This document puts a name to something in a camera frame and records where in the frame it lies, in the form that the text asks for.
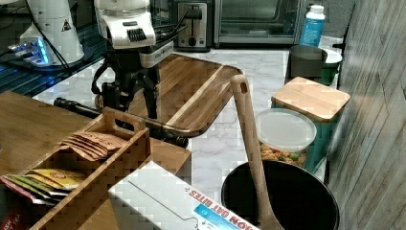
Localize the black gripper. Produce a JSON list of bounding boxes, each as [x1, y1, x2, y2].
[[101, 43, 160, 119]]

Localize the black metal drawer handle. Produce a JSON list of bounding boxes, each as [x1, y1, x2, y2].
[[54, 97, 189, 149]]

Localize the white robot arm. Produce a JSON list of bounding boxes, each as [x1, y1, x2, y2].
[[8, 0, 180, 119]]

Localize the wooden cutting board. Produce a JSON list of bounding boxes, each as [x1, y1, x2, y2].
[[129, 54, 242, 137]]

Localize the brown tea packets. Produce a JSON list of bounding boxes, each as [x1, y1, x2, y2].
[[59, 131, 126, 161]]

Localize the wooden tea bag organizer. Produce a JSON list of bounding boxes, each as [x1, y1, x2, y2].
[[29, 107, 150, 230]]

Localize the black two-slot toaster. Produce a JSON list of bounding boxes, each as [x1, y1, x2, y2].
[[174, 0, 214, 52]]

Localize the white cereal box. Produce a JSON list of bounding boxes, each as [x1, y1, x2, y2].
[[108, 162, 259, 230]]

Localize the wooden spoon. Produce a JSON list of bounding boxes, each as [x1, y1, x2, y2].
[[231, 75, 284, 230]]

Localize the yellow green tea packets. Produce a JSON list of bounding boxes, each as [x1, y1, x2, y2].
[[1, 169, 86, 206]]

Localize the stainless toaster oven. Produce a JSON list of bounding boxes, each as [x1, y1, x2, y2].
[[214, 0, 307, 48]]

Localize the clear cereal jar white lid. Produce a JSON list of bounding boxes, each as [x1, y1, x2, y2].
[[255, 108, 317, 168]]

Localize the dark grey plastic cup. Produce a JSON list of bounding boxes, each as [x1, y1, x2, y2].
[[284, 45, 327, 83]]

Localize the blue white spray bottle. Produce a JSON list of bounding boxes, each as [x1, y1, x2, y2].
[[300, 5, 326, 47]]

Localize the teal canister with wooden lid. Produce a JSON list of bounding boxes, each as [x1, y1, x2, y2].
[[271, 77, 350, 173]]

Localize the black utensil holder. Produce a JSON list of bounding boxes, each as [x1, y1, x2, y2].
[[221, 160, 340, 230]]

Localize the green white bowl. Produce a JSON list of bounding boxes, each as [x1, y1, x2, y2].
[[320, 49, 343, 85]]

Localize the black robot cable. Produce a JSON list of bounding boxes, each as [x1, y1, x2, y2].
[[24, 0, 75, 72]]

